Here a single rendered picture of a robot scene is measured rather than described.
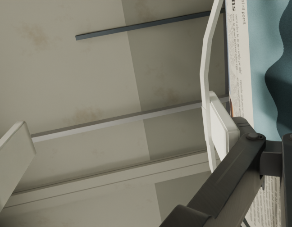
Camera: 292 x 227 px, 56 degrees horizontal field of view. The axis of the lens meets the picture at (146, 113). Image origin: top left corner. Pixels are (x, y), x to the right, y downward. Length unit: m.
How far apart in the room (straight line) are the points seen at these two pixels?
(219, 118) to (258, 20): 0.07
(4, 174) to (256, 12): 0.19
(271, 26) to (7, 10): 2.88
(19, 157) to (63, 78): 2.84
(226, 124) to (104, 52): 2.80
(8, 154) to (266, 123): 0.18
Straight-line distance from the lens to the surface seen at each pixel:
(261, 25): 0.20
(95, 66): 2.97
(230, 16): 0.26
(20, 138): 0.21
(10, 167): 0.20
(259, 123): 0.23
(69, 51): 2.95
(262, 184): 0.17
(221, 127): 0.16
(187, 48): 3.06
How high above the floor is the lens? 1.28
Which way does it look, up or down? 4 degrees down
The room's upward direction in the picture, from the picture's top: 102 degrees counter-clockwise
